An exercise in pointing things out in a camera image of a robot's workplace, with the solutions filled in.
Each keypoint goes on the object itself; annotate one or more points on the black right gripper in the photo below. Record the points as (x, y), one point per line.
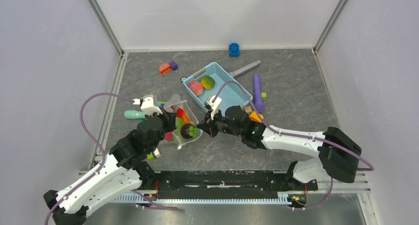
(208, 127)

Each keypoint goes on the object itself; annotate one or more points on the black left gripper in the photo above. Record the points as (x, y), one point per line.
(170, 118)

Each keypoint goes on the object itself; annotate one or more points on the red toy chili pepper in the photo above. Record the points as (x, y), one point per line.
(168, 136)

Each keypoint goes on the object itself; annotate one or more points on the clear polka dot zip bag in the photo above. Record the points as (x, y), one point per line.
(171, 106)

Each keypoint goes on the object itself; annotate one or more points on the dark toy mangosteen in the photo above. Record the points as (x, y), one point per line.
(189, 131)

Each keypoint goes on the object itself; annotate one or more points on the green toy pea pod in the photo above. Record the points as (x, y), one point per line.
(179, 123)

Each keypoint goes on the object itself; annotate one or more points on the orange red toy fruit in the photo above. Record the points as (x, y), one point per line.
(181, 114)

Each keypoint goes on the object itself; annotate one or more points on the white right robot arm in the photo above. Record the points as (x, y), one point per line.
(333, 153)

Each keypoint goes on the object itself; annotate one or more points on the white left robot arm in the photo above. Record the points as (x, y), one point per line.
(122, 169)

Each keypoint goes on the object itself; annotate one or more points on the multicolour brick stack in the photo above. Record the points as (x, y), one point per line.
(160, 103)

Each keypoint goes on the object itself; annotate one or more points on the mint green toy microphone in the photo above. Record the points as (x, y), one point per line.
(134, 114)

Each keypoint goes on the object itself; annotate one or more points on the green white brick block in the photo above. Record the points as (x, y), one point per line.
(154, 155)

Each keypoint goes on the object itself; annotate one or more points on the pink toy peach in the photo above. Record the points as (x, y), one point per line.
(196, 88)

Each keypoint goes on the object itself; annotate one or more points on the light blue plastic basket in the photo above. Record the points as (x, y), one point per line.
(230, 91)

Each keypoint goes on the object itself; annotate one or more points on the green orange toy mango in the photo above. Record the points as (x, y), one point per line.
(207, 82)

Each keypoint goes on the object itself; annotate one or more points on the wooden cube upper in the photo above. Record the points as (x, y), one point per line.
(248, 109)

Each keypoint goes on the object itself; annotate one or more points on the orange brick stack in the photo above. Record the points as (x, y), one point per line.
(254, 116)

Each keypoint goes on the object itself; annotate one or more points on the purple toy microphone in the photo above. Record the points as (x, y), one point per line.
(257, 94)

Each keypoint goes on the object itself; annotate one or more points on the orange toy brick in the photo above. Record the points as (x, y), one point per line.
(164, 68)

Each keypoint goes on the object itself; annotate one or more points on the small green brick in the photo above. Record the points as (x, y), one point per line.
(264, 95)

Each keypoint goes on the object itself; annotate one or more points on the purple toy brick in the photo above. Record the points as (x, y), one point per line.
(173, 65)

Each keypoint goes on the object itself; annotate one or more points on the blue toy brick car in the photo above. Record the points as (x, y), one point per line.
(234, 50)

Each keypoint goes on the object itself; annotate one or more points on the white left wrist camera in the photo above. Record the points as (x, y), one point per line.
(147, 105)

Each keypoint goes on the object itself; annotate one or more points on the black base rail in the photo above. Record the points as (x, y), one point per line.
(223, 185)

